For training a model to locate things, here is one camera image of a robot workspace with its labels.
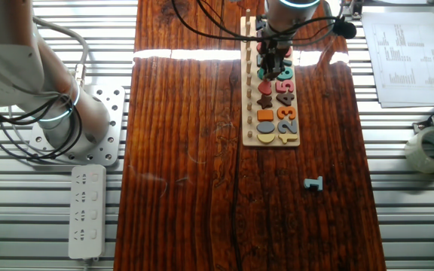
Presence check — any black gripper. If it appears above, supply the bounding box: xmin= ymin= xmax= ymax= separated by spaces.
xmin=260 ymin=35 xmax=292 ymax=81

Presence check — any wooden shape puzzle board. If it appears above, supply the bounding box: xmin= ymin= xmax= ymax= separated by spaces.
xmin=240 ymin=8 xmax=301 ymax=148

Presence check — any teal number six piece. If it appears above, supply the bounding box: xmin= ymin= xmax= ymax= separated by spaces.
xmin=277 ymin=67 xmax=295 ymax=81

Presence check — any pink number five piece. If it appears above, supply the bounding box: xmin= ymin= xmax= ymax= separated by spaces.
xmin=275 ymin=80 xmax=295 ymax=94

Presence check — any pink heart piece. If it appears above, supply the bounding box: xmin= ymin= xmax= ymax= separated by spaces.
xmin=257 ymin=80 xmax=274 ymax=96

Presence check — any brown number four piece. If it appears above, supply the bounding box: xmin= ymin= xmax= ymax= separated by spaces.
xmin=276 ymin=93 xmax=296 ymax=107

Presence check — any brown star piece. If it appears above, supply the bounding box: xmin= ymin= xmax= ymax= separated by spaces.
xmin=256 ymin=93 xmax=274 ymax=110

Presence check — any orange number three piece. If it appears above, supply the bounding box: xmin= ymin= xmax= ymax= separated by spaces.
xmin=277 ymin=105 xmax=298 ymax=120

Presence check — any grey-blue oval piece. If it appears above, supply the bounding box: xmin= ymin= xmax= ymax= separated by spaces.
xmin=255 ymin=120 xmax=276 ymax=135

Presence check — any grey-blue number two piece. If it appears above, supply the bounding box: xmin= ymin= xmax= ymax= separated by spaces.
xmin=277 ymin=119 xmax=298 ymax=135

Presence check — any pale yellow semicircle piece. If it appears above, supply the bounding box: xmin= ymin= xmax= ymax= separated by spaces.
xmin=256 ymin=133 xmax=277 ymax=145

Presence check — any pale yellow number one piece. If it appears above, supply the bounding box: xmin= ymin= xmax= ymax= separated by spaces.
xmin=277 ymin=133 xmax=299 ymax=145

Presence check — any light blue number one piece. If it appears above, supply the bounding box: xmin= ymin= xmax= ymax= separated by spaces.
xmin=303 ymin=175 xmax=324 ymax=192

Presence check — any printed paper sheet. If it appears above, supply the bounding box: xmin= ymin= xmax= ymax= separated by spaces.
xmin=360 ymin=11 xmax=434 ymax=109

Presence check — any dark brown wooden plank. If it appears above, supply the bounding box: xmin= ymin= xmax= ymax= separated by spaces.
xmin=113 ymin=0 xmax=387 ymax=271

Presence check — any clear tape roll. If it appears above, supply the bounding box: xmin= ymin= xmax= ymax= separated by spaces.
xmin=404 ymin=126 xmax=434 ymax=175

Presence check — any white power strip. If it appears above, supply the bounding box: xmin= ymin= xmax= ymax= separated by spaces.
xmin=68 ymin=164 xmax=107 ymax=260

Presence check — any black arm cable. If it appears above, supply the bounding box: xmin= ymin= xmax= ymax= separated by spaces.
xmin=0 ymin=0 xmax=358 ymax=163

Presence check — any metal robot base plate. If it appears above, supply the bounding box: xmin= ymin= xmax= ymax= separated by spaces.
xmin=28 ymin=84 xmax=127 ymax=166

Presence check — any thick grey robot cable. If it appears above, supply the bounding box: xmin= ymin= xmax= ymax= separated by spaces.
xmin=32 ymin=17 xmax=90 ymax=86

